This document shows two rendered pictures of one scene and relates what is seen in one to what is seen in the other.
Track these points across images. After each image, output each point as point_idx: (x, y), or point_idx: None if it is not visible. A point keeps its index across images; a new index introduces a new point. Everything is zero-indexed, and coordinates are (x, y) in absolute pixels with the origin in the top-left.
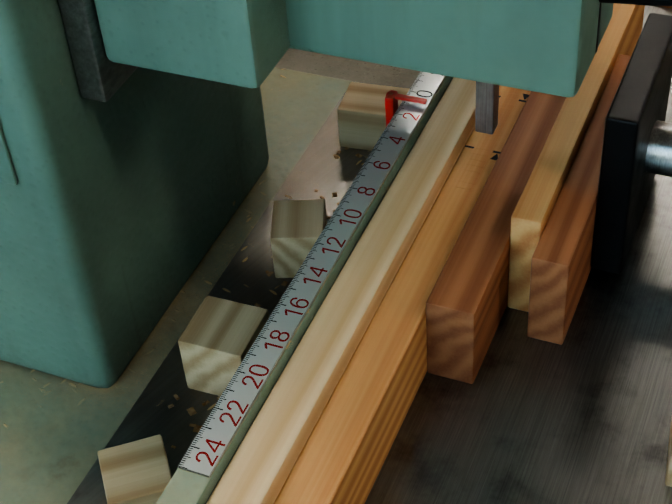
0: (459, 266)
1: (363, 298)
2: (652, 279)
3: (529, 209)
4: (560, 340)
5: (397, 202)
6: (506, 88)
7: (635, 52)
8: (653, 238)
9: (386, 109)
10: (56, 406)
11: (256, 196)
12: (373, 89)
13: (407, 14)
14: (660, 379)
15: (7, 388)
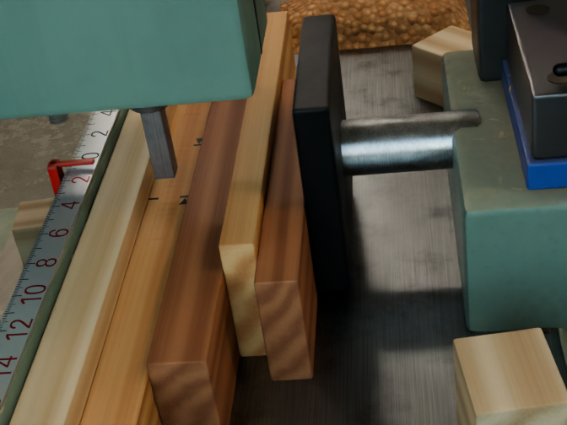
0: (175, 315)
1: (68, 378)
2: (384, 287)
3: (236, 234)
4: (309, 373)
5: (86, 267)
6: (177, 137)
7: (301, 50)
8: (370, 249)
9: (51, 180)
10: None
11: None
12: (45, 203)
13: (43, 47)
14: (429, 384)
15: None
